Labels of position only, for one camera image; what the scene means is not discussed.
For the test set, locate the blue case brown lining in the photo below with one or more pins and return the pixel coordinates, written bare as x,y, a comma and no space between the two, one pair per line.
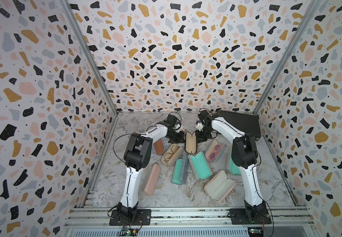
159,147

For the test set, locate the grey case with glasses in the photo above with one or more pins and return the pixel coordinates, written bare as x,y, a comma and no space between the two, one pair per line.
171,155

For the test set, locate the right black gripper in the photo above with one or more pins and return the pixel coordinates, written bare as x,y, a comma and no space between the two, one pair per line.
199,139

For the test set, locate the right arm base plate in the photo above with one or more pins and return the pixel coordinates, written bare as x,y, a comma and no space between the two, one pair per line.
244,216

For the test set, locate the pink closed glasses case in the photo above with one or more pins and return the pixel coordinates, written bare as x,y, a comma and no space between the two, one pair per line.
150,180

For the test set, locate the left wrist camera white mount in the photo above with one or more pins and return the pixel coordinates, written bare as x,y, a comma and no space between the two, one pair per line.
178,127

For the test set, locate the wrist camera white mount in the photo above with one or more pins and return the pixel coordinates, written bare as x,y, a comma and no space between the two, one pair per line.
178,127
199,126

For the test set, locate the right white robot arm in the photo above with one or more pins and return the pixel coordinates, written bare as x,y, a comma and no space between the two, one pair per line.
244,154

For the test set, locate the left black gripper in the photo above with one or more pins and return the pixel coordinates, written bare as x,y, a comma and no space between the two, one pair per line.
181,139

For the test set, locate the grey case mint lining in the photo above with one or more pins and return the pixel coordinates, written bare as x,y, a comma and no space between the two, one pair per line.
181,171

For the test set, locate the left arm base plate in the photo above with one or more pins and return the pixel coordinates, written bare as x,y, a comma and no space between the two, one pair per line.
141,217

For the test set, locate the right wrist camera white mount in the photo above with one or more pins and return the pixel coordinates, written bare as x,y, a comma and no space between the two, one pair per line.
199,126

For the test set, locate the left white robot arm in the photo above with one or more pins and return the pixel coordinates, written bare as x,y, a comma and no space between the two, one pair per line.
137,156

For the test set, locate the pink open glasses case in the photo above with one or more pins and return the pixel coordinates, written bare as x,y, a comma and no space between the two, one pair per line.
219,187

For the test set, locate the black briefcase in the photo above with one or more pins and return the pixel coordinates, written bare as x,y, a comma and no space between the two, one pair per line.
247,123

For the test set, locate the mint open glasses case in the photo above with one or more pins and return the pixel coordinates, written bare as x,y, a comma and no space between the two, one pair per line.
200,166

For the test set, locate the case with purple glasses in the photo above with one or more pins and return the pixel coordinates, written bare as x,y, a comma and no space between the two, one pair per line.
214,151

